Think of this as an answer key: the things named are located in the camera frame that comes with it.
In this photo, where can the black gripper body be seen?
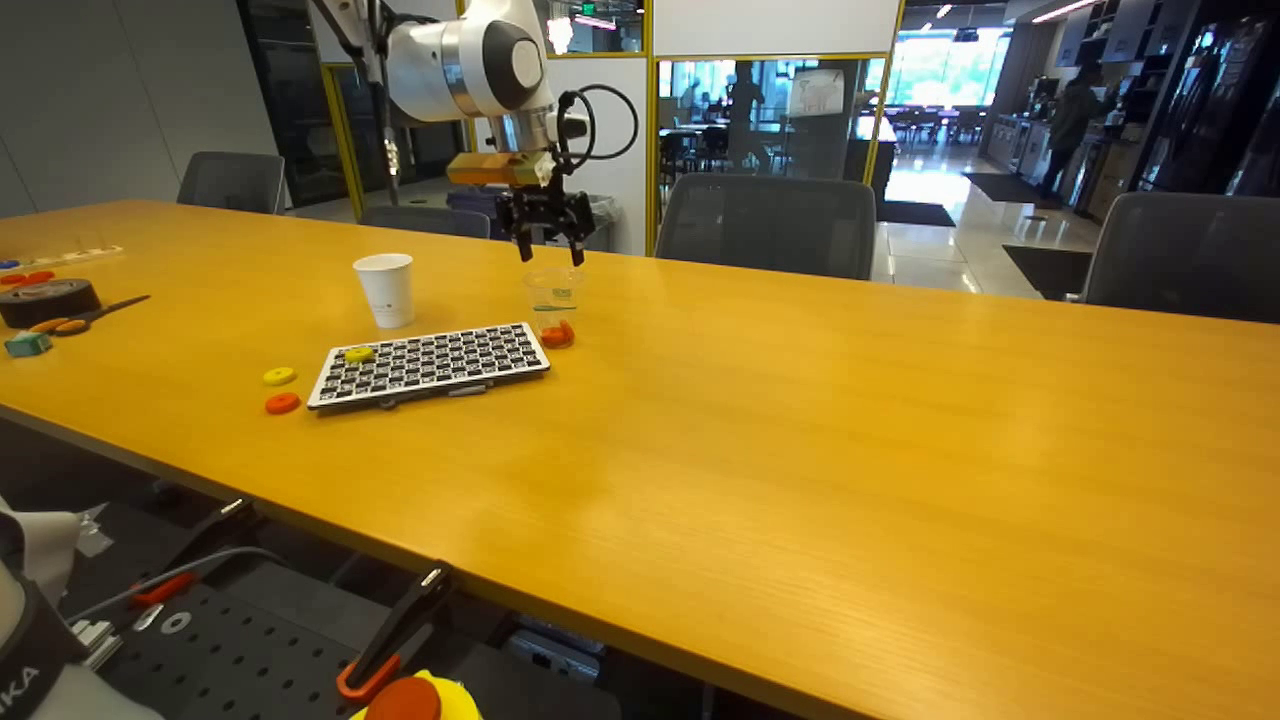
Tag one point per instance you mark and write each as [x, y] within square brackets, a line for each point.
[544, 215]

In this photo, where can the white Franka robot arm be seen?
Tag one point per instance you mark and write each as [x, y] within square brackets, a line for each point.
[455, 67]

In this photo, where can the clear plastic cup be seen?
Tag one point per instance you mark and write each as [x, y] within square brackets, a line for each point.
[552, 299]

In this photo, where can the white paper cup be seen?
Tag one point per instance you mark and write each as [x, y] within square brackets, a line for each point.
[385, 290]

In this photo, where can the gray waste bin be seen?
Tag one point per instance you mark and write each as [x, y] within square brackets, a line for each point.
[605, 221]

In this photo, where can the white hexagon patterned board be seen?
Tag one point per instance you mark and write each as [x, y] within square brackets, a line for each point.
[455, 366]

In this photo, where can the gray office chair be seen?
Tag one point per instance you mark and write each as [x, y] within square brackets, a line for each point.
[233, 183]
[1186, 254]
[765, 224]

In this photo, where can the yellow emergency stop button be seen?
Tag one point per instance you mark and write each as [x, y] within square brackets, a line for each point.
[402, 700]

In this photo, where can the red flat disc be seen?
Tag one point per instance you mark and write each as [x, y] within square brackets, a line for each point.
[24, 278]

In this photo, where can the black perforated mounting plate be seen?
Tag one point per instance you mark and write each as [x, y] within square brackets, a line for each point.
[242, 667]

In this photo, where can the teal small block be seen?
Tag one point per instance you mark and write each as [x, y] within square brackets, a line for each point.
[24, 344]

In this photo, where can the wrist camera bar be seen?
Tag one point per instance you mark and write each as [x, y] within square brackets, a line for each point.
[485, 171]

